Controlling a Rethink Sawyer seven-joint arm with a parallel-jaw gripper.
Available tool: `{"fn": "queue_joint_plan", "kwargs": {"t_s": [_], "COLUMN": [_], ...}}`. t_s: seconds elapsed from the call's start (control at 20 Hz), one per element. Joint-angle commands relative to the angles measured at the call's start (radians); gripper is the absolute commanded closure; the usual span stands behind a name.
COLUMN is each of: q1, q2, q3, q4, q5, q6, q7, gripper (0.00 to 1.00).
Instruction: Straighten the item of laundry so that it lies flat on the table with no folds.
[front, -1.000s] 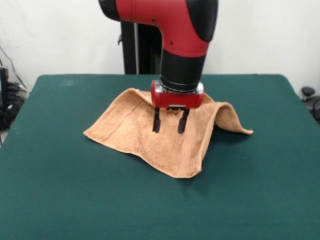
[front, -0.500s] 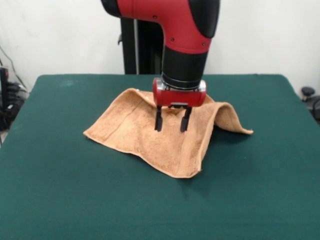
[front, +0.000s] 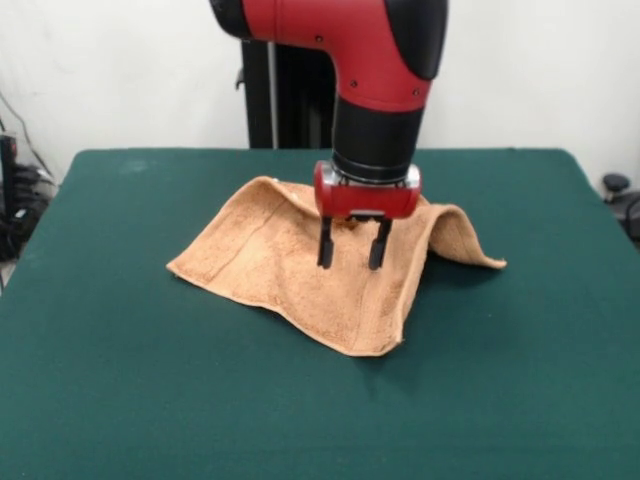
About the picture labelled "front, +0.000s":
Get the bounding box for black office chair base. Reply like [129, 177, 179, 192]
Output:
[601, 172, 640, 236]

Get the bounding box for dark green table cloth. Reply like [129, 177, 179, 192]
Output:
[0, 146, 640, 480]

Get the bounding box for grey wall cable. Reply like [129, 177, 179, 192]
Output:
[0, 92, 56, 181]

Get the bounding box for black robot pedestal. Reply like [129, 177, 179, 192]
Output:
[234, 38, 339, 150]

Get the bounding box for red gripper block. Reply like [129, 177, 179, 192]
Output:
[312, 160, 424, 272]

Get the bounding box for black electronics box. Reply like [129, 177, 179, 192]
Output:
[0, 132, 36, 262]

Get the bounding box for tan terry towel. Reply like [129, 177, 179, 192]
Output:
[164, 175, 508, 358]

